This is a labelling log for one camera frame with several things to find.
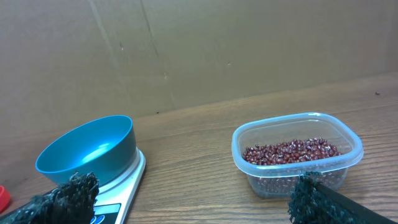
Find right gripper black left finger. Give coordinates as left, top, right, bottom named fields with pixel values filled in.
left=1, top=172, right=99, bottom=224

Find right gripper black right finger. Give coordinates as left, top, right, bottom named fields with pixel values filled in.
left=288, top=172, right=397, bottom=224

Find red measuring scoop blue handle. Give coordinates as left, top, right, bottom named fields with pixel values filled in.
left=0, top=185, right=11, bottom=213

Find white kitchen scale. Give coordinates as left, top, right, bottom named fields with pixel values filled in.
left=43, top=147, right=146, bottom=224

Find blue bowl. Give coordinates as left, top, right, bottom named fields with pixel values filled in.
left=35, top=115, right=137, bottom=185

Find red beans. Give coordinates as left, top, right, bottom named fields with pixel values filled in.
left=242, top=138, right=343, bottom=166

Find clear plastic container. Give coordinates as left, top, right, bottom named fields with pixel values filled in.
left=231, top=112, right=364, bottom=197

